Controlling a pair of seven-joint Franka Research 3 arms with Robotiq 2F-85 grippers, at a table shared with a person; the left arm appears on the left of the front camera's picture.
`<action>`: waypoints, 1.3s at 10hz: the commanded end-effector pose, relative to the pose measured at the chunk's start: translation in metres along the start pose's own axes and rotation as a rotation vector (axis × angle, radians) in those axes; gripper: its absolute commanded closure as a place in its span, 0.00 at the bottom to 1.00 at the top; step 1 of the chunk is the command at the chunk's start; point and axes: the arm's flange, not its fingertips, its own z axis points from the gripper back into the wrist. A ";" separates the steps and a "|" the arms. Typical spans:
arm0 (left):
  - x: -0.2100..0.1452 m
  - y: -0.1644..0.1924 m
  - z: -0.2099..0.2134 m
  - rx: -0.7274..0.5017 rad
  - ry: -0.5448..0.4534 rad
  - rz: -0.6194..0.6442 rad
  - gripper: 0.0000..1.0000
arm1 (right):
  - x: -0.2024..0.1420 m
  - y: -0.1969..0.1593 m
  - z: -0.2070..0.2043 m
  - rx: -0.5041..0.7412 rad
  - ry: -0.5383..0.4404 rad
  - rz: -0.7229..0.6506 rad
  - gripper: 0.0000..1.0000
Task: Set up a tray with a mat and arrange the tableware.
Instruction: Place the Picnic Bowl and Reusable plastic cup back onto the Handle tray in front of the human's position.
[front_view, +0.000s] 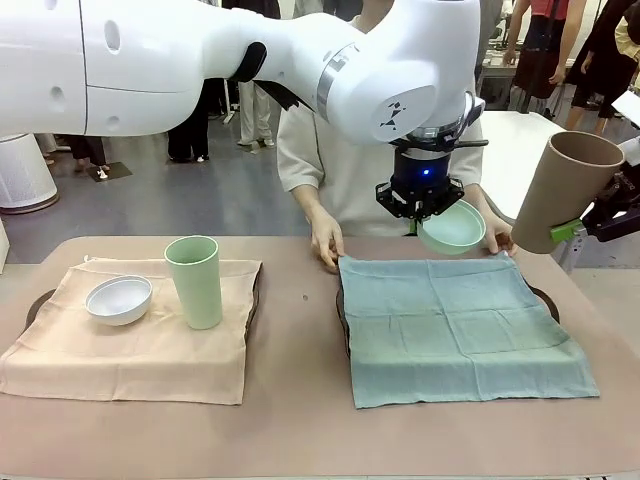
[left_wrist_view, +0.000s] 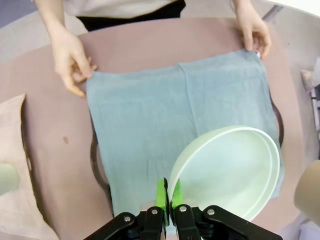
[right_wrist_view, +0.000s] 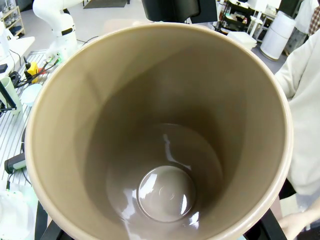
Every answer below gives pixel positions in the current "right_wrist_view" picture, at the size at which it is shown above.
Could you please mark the white cylindrical air purifier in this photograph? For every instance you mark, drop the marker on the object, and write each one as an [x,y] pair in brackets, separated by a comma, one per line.
[277,35]

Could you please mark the white slatted base platform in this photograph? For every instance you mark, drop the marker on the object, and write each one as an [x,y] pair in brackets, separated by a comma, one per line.
[10,135]

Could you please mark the white side table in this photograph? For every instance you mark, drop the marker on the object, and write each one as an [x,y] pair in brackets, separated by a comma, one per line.
[20,47]

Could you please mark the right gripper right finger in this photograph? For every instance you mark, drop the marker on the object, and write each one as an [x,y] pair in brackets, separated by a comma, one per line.
[270,230]

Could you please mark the black shelf cart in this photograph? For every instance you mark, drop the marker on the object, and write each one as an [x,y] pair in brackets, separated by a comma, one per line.
[235,17]

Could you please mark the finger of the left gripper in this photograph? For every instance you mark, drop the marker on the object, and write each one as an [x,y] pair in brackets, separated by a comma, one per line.
[8,96]

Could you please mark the dark floor mat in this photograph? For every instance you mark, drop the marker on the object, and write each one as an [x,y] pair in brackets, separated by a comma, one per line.
[105,3]

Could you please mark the white plastic bowl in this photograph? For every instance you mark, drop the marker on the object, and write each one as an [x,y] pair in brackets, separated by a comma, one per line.
[31,95]

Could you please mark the person in red plaid shirt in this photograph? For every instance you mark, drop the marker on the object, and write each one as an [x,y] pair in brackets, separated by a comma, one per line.
[315,17]

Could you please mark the tall brown cup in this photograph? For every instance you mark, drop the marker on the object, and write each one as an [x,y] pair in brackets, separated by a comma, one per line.
[160,125]

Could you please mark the tall light green cup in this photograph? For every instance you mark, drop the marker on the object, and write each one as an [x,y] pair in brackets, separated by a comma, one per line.
[11,87]

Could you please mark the black rounded housing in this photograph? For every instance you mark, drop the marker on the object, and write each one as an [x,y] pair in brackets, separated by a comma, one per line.
[175,10]

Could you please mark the person in white coat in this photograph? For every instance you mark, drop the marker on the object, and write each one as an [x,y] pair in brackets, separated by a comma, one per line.
[303,15]

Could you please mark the yellow emergency stop box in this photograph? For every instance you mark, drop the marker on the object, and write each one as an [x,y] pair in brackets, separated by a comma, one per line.
[32,68]

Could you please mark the white flat storage box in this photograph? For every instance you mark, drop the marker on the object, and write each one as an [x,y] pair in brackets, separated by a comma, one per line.
[242,40]

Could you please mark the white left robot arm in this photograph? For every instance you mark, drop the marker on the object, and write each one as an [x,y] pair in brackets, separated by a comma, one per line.
[57,22]

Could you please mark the black power adapter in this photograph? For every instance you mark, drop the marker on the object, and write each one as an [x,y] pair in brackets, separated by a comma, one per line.
[12,162]

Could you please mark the person's left hand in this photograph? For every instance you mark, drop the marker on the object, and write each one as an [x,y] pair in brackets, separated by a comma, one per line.
[297,227]

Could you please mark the wooden storage shelf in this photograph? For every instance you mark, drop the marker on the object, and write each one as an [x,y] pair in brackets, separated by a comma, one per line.
[22,25]

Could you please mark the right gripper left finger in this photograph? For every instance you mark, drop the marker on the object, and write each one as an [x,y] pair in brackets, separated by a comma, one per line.
[47,232]

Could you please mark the person in beige shirt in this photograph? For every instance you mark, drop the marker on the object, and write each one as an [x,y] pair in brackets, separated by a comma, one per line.
[307,112]

